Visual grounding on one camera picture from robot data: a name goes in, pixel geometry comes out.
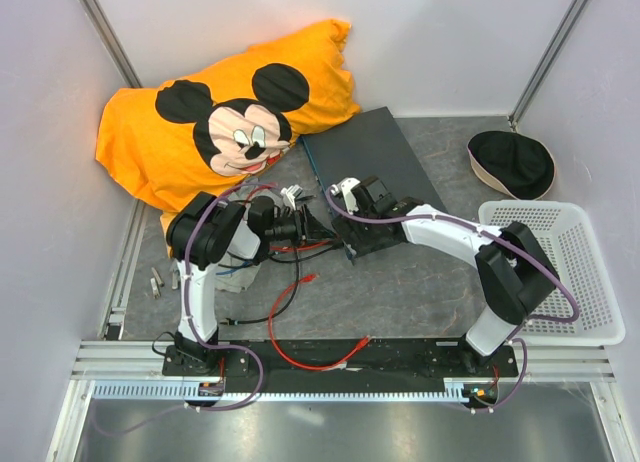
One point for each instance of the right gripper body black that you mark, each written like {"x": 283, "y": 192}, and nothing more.
{"x": 369, "y": 232}

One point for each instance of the grey crumpled cloth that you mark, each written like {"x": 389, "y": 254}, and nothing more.
{"x": 234, "y": 279}

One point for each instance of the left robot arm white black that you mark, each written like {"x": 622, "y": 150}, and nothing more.
{"x": 207, "y": 229}

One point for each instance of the dark grey network switch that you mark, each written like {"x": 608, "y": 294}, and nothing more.
{"x": 371, "y": 148}

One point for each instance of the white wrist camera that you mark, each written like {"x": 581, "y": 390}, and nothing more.
{"x": 344, "y": 189}
{"x": 290, "y": 196}

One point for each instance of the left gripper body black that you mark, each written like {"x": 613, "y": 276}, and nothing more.
{"x": 302, "y": 230}

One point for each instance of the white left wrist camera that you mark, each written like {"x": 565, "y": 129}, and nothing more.
{"x": 290, "y": 196}

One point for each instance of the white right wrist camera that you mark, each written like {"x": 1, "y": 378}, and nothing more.
{"x": 344, "y": 189}

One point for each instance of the white slotted cable duct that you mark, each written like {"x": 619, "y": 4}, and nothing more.
{"x": 193, "y": 391}

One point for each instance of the orange Mickey Mouse pillow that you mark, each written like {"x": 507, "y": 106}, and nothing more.
{"x": 213, "y": 129}

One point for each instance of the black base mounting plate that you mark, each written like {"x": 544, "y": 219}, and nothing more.
{"x": 337, "y": 364}

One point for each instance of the black cap with beige brim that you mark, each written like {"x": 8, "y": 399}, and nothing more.
{"x": 512, "y": 164}

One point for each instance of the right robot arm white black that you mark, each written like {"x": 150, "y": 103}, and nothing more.
{"x": 515, "y": 274}

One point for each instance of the white perforated plastic basket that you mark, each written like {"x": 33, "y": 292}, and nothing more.
{"x": 564, "y": 232}

